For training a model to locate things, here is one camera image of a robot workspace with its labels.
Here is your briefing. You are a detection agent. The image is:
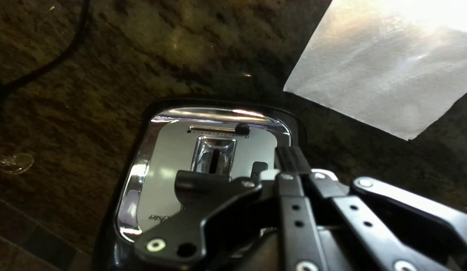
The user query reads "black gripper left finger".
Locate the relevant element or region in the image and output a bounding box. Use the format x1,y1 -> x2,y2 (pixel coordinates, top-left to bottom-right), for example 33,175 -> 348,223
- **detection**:
134,145 -> 325,271

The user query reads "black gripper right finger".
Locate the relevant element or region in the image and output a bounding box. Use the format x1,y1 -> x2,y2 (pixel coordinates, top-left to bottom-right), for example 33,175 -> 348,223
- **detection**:
292,146 -> 467,271

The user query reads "black chrome toaster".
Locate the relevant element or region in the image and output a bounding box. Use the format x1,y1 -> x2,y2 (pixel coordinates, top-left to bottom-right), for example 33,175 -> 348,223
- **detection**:
92,97 -> 314,271

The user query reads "white paper sheet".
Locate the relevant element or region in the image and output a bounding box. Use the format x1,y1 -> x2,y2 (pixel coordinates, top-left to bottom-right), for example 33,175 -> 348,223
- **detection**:
281,0 -> 467,142

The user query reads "black power cable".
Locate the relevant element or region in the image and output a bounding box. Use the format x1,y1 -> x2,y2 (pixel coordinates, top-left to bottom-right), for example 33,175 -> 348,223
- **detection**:
0,0 -> 95,122

